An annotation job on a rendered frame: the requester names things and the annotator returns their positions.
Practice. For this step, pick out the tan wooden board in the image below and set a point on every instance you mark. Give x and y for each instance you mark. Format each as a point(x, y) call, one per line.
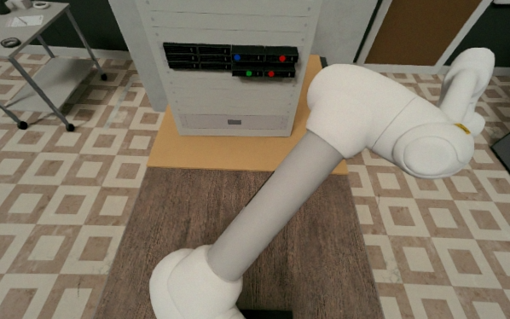
point(232, 153)

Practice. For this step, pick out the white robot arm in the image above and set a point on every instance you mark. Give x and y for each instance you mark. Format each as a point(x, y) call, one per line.
point(353, 108)

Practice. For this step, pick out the white open rack frame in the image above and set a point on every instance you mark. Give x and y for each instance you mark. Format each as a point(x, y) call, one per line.
point(213, 103)

